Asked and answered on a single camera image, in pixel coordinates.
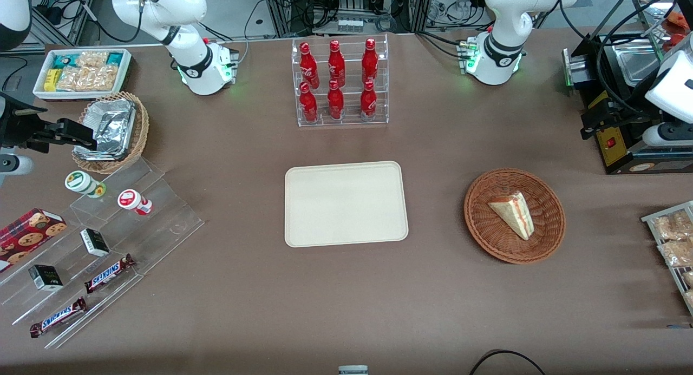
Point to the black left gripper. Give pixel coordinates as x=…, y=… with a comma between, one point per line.
x=634, y=107

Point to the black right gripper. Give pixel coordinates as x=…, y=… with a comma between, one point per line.
x=15, y=129

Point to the triangular sandwich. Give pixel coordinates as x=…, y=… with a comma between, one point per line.
x=514, y=215

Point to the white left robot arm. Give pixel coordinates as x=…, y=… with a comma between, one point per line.
x=498, y=56

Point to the silver foil tray stack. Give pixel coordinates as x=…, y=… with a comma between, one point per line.
x=111, y=129

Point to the light tan wicker basket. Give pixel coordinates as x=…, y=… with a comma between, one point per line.
x=142, y=131

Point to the brown round wicker basket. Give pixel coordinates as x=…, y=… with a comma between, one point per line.
x=487, y=234

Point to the beige plastic tray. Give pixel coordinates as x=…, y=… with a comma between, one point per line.
x=346, y=204

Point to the black sealing machine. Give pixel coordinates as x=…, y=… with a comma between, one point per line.
x=614, y=147

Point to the white rectangular bin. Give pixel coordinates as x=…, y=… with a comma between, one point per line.
x=38, y=91

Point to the green lid cup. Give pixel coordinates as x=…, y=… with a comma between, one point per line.
x=81, y=182

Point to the yellow snack pack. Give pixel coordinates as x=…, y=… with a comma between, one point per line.
x=51, y=80

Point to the clear bag of snacks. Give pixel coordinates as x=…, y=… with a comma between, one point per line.
x=86, y=78
x=92, y=58

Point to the teal snack pack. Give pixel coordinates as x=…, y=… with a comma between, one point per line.
x=66, y=60
x=115, y=58

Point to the red lid cup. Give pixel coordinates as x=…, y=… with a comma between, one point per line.
x=130, y=199

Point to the red plaid cookie box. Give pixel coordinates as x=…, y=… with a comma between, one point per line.
x=27, y=237

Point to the grey snack display rack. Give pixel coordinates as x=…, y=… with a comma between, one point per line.
x=649, y=219

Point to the small black box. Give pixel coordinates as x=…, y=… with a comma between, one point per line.
x=95, y=242
x=45, y=277

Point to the clear packed pastry bag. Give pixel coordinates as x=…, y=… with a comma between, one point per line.
x=688, y=278
x=690, y=299
x=677, y=253
x=671, y=226

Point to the clear acrylic step display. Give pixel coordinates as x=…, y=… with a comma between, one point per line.
x=162, y=223

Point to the Snickers bar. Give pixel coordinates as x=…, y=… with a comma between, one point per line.
x=58, y=316
x=108, y=273

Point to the red cola bottle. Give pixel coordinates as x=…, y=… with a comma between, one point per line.
x=308, y=104
x=370, y=61
x=335, y=102
x=308, y=64
x=368, y=102
x=336, y=64

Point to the clear acrylic bottle rack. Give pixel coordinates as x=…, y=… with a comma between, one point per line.
x=352, y=120

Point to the grey device edge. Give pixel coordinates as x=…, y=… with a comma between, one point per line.
x=353, y=370

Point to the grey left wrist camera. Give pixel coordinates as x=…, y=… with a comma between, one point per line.
x=668, y=135

